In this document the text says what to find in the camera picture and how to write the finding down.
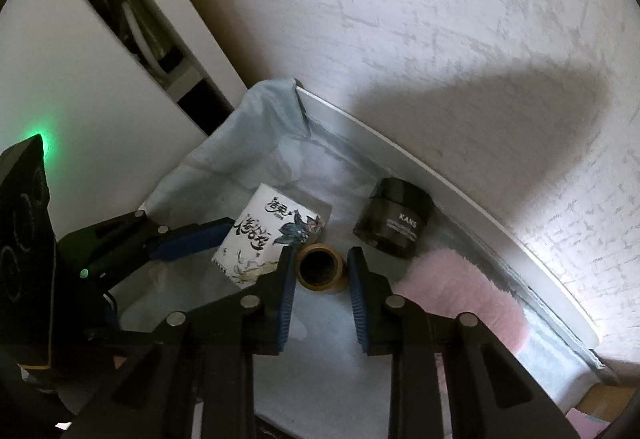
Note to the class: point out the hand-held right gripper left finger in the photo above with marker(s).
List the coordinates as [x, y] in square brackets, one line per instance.
[285, 299]

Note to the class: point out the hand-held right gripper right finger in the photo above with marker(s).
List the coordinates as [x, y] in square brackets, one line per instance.
[357, 299]

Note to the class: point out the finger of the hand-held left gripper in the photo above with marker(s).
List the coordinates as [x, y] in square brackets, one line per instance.
[195, 239]

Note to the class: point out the brown tape roll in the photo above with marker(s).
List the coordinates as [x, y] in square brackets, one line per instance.
[322, 288]

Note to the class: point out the white printed small box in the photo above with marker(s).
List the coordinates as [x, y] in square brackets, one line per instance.
[260, 229]

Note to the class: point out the blue floral cloth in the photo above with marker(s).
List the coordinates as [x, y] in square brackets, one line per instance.
[320, 369]

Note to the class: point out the dark cosmetic jar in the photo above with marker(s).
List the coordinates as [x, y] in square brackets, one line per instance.
[395, 214]

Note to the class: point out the small pink fluffy roll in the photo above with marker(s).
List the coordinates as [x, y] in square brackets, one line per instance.
[465, 289]

